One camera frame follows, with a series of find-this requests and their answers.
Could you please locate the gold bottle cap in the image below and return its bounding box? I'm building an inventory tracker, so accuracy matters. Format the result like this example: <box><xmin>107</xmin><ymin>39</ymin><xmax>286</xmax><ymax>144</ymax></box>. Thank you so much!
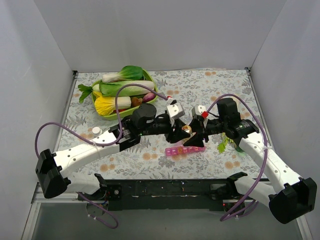
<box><xmin>181</xmin><ymin>125</ymin><xmax>193</xmax><ymax>134</ymax></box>

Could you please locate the pink weekly pill organizer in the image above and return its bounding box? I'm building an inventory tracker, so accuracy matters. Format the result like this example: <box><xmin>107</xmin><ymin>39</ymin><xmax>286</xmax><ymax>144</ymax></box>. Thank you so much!
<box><xmin>164</xmin><ymin>143</ymin><xmax>206</xmax><ymax>157</ymax></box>

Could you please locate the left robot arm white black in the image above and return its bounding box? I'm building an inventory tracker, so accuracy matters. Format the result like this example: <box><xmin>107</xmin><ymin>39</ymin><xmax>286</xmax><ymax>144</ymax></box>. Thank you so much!
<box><xmin>35</xmin><ymin>103</ymin><xmax>189</xmax><ymax>200</ymax></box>

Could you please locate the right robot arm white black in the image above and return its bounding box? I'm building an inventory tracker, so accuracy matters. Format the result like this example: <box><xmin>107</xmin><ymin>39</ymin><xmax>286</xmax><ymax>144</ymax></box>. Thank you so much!
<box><xmin>184</xmin><ymin>98</ymin><xmax>317</xmax><ymax>224</ymax></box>

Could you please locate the brown mushroom toy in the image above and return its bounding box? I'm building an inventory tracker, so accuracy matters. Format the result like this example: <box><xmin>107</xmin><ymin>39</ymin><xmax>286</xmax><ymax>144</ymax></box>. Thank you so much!
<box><xmin>131</xmin><ymin>97</ymin><xmax>143</xmax><ymax>108</ymax></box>

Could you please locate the purple onion toy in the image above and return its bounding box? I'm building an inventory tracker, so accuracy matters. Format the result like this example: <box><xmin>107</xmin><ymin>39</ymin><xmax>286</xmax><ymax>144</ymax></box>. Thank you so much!
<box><xmin>142</xmin><ymin>92</ymin><xmax>156</xmax><ymax>103</ymax></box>

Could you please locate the green round jar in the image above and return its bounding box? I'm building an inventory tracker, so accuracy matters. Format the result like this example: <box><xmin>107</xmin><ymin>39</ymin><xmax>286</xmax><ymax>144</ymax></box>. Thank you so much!
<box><xmin>235</xmin><ymin>144</ymin><xmax>245</xmax><ymax>153</ymax></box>

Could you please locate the green celery stalk toy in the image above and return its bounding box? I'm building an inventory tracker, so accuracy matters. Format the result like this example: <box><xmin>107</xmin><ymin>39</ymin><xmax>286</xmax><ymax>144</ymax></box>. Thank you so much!
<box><xmin>217</xmin><ymin>133</ymin><xmax>237</xmax><ymax>154</ymax></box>

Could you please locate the red pepper toy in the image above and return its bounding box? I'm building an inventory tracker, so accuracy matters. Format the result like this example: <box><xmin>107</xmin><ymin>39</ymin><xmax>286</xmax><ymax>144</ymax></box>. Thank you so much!
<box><xmin>113</xmin><ymin>109</ymin><xmax>127</xmax><ymax>113</ymax></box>

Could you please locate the floral table mat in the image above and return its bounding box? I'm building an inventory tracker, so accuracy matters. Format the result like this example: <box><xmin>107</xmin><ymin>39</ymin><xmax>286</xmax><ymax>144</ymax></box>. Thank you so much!
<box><xmin>56</xmin><ymin>69</ymin><xmax>262</xmax><ymax>180</ymax></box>

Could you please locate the yellow cabbage toy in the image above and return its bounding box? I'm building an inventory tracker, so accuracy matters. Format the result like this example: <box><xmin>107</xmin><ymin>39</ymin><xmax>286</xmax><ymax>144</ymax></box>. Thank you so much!
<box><xmin>94</xmin><ymin>96</ymin><xmax>132</xmax><ymax>116</ymax></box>

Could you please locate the long green napa cabbage toy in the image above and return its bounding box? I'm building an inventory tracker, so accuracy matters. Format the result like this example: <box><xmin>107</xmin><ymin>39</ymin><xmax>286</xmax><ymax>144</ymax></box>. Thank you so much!
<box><xmin>99</xmin><ymin>80</ymin><xmax>155</xmax><ymax>97</ymax></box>

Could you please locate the small white cap blue bottle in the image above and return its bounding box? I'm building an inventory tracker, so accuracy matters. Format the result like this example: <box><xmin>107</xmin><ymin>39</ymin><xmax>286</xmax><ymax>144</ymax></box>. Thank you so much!
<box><xmin>91</xmin><ymin>126</ymin><xmax>102</xmax><ymax>136</ymax></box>

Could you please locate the bok choy toy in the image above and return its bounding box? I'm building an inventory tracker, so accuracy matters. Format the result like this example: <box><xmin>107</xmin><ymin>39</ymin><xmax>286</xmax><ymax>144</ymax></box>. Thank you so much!
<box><xmin>102</xmin><ymin>65</ymin><xmax>144</xmax><ymax>83</ymax></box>

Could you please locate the green plastic tray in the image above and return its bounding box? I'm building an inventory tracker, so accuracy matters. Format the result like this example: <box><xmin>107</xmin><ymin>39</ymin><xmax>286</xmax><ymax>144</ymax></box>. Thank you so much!
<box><xmin>91</xmin><ymin>69</ymin><xmax>158</xmax><ymax>121</ymax></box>

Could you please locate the white radish with leaves toy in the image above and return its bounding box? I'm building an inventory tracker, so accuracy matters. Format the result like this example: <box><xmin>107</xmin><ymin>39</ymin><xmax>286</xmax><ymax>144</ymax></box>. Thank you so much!
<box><xmin>77</xmin><ymin>84</ymin><xmax>100</xmax><ymax>104</ymax></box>

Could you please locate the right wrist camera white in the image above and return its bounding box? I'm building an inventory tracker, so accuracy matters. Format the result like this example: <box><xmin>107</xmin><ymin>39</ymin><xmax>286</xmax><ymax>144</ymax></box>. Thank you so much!
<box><xmin>191</xmin><ymin>105</ymin><xmax>209</xmax><ymax>121</ymax></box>

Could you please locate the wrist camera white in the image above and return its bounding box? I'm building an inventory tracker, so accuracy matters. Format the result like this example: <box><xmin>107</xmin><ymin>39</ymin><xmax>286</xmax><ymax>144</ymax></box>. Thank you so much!
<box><xmin>166</xmin><ymin>98</ymin><xmax>185</xmax><ymax>121</ymax></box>
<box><xmin>191</xmin><ymin>105</ymin><xmax>209</xmax><ymax>121</ymax></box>

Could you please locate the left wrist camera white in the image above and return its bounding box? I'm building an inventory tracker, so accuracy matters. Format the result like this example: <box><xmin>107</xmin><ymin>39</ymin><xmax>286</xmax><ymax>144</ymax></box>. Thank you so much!
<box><xmin>166</xmin><ymin>98</ymin><xmax>185</xmax><ymax>121</ymax></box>

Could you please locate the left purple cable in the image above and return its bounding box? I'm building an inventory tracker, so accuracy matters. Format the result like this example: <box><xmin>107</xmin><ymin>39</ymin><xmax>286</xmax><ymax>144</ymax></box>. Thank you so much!
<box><xmin>34</xmin><ymin>83</ymin><xmax>174</xmax><ymax>229</ymax></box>

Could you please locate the purple cable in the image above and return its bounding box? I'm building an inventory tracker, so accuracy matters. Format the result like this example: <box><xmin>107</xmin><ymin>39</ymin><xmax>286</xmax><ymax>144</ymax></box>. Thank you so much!
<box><xmin>206</xmin><ymin>93</ymin><xmax>269</xmax><ymax>222</ymax></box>
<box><xmin>34</xmin><ymin>83</ymin><xmax>174</xmax><ymax>229</ymax></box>

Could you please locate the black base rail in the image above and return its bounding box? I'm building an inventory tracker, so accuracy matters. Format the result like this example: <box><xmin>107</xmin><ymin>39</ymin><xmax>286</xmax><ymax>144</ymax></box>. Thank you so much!
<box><xmin>84</xmin><ymin>179</ymin><xmax>241</xmax><ymax>211</ymax></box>

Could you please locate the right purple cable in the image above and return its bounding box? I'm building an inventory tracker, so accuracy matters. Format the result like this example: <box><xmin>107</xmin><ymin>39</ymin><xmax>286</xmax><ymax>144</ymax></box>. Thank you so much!
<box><xmin>206</xmin><ymin>93</ymin><xmax>269</xmax><ymax>222</ymax></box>

